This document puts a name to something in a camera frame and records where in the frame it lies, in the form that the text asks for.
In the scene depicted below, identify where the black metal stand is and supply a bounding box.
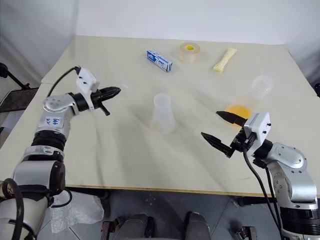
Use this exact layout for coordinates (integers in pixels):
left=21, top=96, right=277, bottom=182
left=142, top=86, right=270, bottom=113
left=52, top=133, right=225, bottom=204
left=0, top=62, right=33, bottom=91

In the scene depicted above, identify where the crumpled clear plastic bag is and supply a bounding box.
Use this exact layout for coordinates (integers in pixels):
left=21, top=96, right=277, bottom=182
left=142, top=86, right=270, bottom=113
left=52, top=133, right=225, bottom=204
left=47, top=190, right=105, bottom=233

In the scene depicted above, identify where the clear tape roll yellow core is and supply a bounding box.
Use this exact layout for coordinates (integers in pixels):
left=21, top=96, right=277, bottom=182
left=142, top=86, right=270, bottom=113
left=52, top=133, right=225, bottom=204
left=178, top=42, right=202, bottom=63

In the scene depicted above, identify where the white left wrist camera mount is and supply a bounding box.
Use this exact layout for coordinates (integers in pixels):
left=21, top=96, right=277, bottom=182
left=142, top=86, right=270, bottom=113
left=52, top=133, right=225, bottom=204
left=75, top=67, right=101, bottom=111

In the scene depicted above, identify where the thick black shoulder hose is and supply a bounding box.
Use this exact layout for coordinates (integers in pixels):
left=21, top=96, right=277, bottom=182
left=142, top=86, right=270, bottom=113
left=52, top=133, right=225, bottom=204
left=1, top=177, right=26, bottom=240

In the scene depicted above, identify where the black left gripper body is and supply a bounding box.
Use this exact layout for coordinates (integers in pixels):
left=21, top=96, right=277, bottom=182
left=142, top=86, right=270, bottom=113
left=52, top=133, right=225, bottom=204
left=90, top=87, right=109, bottom=109

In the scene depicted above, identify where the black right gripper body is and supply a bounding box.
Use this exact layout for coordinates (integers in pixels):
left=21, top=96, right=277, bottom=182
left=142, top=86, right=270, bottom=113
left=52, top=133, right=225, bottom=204
left=225, top=128, right=254, bottom=159

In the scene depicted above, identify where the blue and white small box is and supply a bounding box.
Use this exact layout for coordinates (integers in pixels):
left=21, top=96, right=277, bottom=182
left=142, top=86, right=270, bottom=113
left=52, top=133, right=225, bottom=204
left=145, top=49, right=175, bottom=73

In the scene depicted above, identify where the clear cup with orange liquid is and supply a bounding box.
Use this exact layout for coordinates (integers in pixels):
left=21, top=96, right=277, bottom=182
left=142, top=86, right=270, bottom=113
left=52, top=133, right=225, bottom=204
left=224, top=74, right=275, bottom=129

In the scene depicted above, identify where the dark rounded grey shape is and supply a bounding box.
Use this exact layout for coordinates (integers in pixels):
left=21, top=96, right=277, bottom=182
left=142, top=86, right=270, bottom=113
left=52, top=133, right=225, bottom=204
left=184, top=211, right=211, bottom=240
left=116, top=212, right=155, bottom=240

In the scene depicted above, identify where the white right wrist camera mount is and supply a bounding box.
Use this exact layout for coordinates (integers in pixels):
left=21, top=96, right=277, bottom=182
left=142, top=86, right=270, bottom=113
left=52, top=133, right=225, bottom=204
left=243, top=112, right=272, bottom=151

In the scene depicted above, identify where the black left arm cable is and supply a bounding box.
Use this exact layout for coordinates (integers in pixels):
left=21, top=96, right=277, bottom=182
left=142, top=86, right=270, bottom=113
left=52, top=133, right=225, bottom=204
left=46, top=65, right=81, bottom=97

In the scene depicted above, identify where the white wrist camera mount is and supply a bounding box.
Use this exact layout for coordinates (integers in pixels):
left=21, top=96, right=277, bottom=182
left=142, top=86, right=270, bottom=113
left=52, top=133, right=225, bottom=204
left=243, top=112, right=272, bottom=151
left=75, top=67, right=101, bottom=111

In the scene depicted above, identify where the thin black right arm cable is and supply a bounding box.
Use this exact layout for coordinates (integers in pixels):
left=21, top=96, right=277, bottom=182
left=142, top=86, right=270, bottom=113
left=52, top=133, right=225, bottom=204
left=262, top=165, right=287, bottom=240

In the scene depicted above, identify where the dark mesh tray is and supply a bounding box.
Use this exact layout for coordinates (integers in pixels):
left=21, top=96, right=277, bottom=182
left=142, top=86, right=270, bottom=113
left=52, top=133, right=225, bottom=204
left=0, top=86, right=40, bottom=113

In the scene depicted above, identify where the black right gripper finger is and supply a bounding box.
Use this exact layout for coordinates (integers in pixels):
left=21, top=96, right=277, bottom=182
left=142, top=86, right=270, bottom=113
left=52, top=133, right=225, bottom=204
left=200, top=132, right=233, bottom=159
left=215, top=110, right=248, bottom=127

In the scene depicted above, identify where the clear plastic cup, inverted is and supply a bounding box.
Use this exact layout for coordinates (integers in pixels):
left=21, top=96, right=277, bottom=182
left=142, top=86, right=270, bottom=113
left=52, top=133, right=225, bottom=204
left=149, top=92, right=176, bottom=134

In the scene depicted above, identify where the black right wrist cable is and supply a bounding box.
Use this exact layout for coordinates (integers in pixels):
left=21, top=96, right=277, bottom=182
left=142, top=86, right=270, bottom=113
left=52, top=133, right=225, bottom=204
left=242, top=148, right=285, bottom=240

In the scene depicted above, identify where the thin black looped wire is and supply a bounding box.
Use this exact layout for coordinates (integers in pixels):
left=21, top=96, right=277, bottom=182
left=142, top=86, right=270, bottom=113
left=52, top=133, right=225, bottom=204
left=51, top=187, right=74, bottom=209

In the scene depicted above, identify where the pale yellow bone-shaped toy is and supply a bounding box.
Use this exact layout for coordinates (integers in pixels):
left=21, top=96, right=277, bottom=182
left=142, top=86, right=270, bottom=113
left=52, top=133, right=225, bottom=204
left=212, top=47, right=238, bottom=74

